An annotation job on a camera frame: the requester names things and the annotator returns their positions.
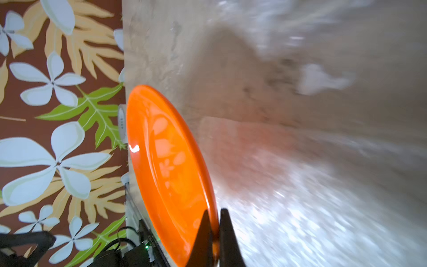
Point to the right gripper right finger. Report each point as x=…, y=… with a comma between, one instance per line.
x=230, y=254

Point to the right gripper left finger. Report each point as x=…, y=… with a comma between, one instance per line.
x=202, y=253

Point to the orange plate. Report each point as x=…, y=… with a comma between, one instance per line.
x=171, y=173

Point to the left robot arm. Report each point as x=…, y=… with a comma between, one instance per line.
x=25, y=250

